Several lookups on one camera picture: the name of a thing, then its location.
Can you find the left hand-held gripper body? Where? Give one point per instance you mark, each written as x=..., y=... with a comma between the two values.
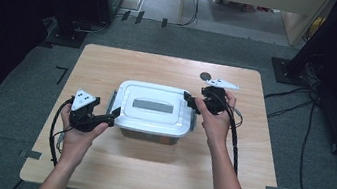
x=82, y=118

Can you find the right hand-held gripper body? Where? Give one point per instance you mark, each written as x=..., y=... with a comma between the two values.
x=214, y=101

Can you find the white container lid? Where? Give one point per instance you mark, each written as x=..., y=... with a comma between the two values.
x=152, y=119

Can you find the clear plastic storage container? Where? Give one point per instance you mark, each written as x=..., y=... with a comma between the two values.
x=150, y=137

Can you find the person's left hand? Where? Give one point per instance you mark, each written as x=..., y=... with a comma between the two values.
x=76, y=144

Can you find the person's right hand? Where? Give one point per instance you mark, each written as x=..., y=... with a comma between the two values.
x=213, y=128

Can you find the round grey table grommet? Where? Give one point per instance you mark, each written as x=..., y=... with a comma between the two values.
x=203, y=75

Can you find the black tape corner mark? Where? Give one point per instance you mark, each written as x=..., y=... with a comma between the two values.
x=62, y=73

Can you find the grey tape strip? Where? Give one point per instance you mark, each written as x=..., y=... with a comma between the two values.
x=29, y=154

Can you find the black tape strip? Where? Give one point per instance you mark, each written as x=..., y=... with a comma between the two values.
x=125, y=15
x=139, y=17
x=164, y=22

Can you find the black stand base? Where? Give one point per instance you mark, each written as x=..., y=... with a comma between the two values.
x=67, y=36

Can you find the black metal stand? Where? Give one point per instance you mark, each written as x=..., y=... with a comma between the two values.
x=312, y=45

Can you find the yellow object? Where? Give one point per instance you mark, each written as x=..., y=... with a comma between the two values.
x=317, y=25

